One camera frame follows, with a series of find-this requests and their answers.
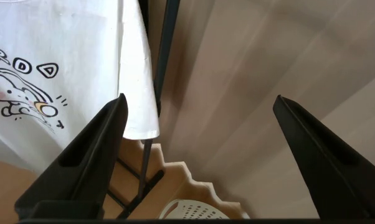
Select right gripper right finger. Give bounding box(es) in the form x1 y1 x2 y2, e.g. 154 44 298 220
272 95 375 218

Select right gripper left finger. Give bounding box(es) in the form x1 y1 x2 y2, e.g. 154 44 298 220
14 93 129 220

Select white garment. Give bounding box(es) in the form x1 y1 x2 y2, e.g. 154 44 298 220
0 0 161 174

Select white laundry basket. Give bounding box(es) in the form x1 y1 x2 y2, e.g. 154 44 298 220
158 198 230 220

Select black clothes rack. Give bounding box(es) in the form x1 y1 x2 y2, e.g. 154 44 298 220
106 0 181 220

